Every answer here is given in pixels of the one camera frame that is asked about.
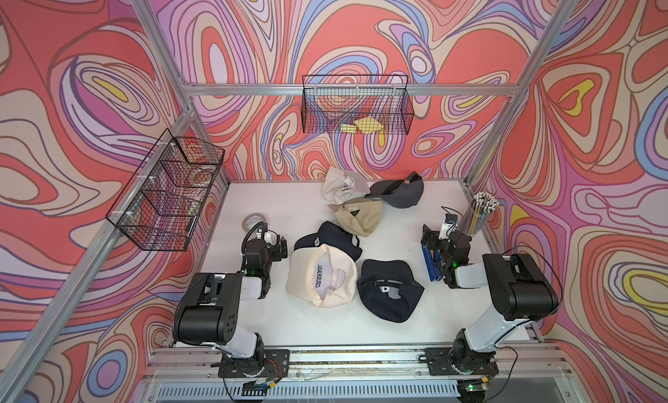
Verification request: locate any cream baseball cap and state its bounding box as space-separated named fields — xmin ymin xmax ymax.
xmin=286 ymin=244 xmax=358 ymax=308

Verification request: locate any black cap with white logo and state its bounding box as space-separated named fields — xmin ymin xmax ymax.
xmin=294 ymin=221 xmax=363 ymax=261

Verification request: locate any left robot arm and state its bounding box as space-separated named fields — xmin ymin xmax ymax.
xmin=172 ymin=228 xmax=290 ymax=383

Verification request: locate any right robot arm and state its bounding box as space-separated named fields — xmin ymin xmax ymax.
xmin=421 ymin=226 xmax=560 ymax=375

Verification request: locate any dark grey baseball cap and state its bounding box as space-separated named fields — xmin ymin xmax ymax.
xmin=366 ymin=173 xmax=424 ymax=209

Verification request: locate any black cap upside down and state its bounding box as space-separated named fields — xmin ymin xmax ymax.
xmin=357 ymin=260 xmax=424 ymax=324

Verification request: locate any tan khaki baseball cap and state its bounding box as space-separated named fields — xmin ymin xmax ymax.
xmin=330 ymin=198 xmax=384 ymax=238

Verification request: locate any light beige baseball cap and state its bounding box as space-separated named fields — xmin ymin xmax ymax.
xmin=322 ymin=167 xmax=371 ymax=205

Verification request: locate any blue tool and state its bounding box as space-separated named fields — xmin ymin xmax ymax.
xmin=422 ymin=245 xmax=442 ymax=282

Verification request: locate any clear tape roll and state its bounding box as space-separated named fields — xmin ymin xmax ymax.
xmin=242 ymin=213 xmax=267 ymax=232

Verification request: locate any cup of pencils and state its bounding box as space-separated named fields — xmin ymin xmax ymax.
xmin=460 ymin=192 xmax=499 ymax=237

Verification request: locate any black wire basket left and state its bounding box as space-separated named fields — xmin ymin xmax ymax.
xmin=105 ymin=130 xmax=224 ymax=252

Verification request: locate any black wire basket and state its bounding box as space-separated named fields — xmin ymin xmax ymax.
xmin=301 ymin=72 xmax=415 ymax=135
xmin=105 ymin=130 xmax=224 ymax=252

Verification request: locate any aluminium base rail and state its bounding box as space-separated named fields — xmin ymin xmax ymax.
xmin=134 ymin=342 xmax=587 ymax=402

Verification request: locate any black wire basket back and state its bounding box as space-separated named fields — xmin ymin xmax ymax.
xmin=301 ymin=72 xmax=415 ymax=135

